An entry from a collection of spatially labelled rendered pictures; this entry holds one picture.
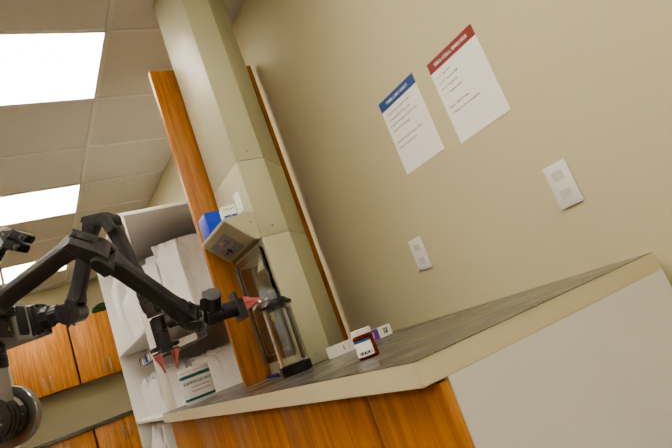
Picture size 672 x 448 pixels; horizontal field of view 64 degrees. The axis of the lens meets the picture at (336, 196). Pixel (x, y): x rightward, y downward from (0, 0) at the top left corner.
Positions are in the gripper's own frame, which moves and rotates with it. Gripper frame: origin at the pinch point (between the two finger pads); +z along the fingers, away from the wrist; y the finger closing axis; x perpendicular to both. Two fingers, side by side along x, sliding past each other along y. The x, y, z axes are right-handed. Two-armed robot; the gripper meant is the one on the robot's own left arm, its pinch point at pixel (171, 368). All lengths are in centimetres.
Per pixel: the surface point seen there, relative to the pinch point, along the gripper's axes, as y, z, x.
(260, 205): 36, -42, -45
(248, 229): 29, -35, -45
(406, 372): 3, 18, -146
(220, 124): 33, -78, -43
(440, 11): 76, -67, -122
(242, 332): 28.0, -3.4, -8.3
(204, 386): 15.2, 10.9, 20.9
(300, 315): 37, 0, -45
